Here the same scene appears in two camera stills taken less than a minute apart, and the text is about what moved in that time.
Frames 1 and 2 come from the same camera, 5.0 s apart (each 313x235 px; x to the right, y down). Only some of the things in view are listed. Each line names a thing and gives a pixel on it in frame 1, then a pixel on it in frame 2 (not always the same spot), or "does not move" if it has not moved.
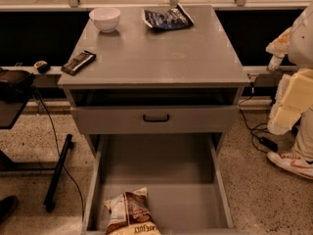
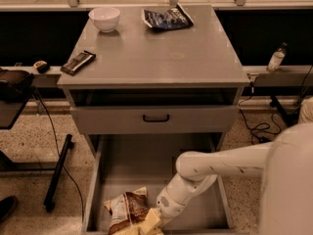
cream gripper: (301, 46) -> (169, 205)
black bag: (15, 84) does not move
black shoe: (7, 206) does not move
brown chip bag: (130, 214) does not move
